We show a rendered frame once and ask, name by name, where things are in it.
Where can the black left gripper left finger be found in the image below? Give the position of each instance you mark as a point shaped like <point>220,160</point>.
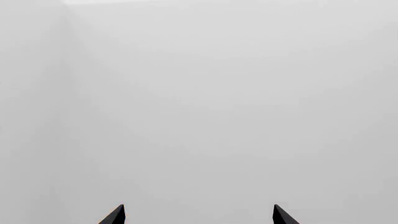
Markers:
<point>116,217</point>

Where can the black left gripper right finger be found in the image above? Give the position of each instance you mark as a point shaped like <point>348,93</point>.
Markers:
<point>282,217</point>

